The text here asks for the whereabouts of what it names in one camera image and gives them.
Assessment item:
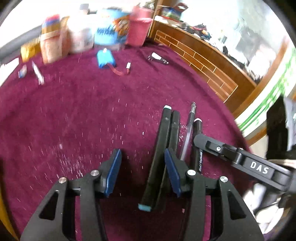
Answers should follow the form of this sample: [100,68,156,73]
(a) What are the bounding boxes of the yellow tape roll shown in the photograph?
[21,38,41,63]

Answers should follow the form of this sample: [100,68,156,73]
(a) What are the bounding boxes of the white label jar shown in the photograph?
[67,15,94,54]

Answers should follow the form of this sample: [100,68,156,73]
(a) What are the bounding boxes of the wooden brick pattern cabinet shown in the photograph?
[149,21,256,118]

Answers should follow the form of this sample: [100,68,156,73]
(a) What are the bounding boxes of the blue cartoon snack jar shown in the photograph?
[94,9,130,46]

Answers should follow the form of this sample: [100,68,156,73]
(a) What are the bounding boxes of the maroon velvet tablecloth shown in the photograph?
[1,45,247,240]

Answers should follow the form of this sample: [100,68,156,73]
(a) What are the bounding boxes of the yellow taped white tray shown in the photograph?
[0,195,19,241]

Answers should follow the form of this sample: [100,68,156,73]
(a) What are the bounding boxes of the black leather sofa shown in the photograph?
[1,25,42,64]

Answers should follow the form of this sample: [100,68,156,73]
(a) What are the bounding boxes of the pink knitted thermos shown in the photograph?
[126,6,153,47]

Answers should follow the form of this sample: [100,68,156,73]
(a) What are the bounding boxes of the white gloved right hand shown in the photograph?
[243,183,295,240]

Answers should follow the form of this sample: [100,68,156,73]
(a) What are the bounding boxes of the colourful carton box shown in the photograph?
[161,3,188,22]

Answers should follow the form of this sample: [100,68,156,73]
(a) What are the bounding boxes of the orange label plastic jar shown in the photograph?
[40,30,70,64]

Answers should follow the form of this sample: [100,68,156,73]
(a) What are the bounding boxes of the small blue white cap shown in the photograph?
[18,65,27,78]

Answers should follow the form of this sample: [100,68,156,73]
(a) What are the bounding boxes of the red lid jar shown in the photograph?
[42,14,61,34]

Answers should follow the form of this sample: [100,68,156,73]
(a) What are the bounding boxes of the thick black marker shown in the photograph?
[156,106,180,210]

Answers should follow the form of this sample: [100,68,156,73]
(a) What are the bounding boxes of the blue battery pack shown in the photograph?
[96,48,116,68]

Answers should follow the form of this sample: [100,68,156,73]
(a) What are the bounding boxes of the white papers stack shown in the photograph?
[0,57,20,86]

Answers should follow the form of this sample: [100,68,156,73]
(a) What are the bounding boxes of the black marker white tip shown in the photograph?
[138,105,171,212]

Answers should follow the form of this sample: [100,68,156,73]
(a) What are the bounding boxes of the thin translucent gel pen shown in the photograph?
[180,102,196,161]

